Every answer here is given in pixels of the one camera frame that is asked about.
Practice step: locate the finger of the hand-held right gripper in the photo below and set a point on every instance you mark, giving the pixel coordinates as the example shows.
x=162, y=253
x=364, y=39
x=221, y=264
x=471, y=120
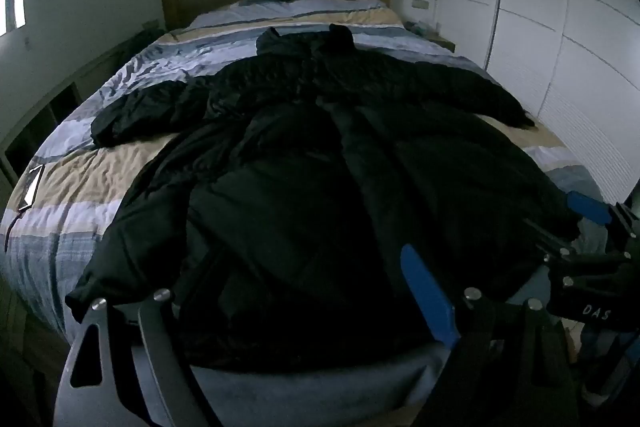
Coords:
x=560, y=243
x=591, y=208

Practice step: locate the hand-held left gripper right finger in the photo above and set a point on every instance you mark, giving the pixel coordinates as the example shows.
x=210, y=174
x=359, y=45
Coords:
x=429, y=294

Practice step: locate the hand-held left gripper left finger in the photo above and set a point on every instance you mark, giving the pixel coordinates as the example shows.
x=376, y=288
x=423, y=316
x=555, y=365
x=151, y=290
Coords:
x=161, y=347

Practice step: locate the black puffer jacket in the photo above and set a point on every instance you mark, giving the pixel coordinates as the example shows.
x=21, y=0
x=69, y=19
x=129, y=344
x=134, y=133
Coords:
x=300, y=207

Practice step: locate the white wardrobe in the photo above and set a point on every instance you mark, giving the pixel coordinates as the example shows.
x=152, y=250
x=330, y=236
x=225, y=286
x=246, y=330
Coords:
x=550, y=7

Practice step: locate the smartphone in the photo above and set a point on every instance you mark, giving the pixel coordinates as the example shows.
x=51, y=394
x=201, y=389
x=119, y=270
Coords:
x=31, y=187

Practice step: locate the wooden nightstand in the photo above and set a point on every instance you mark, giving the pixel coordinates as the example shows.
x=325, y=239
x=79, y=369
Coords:
x=442, y=43

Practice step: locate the clutter on nightstand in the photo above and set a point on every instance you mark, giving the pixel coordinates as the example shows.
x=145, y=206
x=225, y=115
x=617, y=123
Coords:
x=421, y=28

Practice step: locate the white shelf unit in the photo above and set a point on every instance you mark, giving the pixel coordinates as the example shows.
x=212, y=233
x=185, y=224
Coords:
x=55, y=107

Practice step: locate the bed with striped duvet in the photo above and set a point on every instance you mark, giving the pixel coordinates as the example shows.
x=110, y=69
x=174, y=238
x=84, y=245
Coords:
x=125, y=72

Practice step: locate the pale blue pillow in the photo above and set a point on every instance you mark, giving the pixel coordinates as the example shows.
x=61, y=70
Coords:
x=320, y=7

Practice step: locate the wall switch plate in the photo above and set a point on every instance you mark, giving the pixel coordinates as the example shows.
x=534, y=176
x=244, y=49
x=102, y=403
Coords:
x=420, y=4

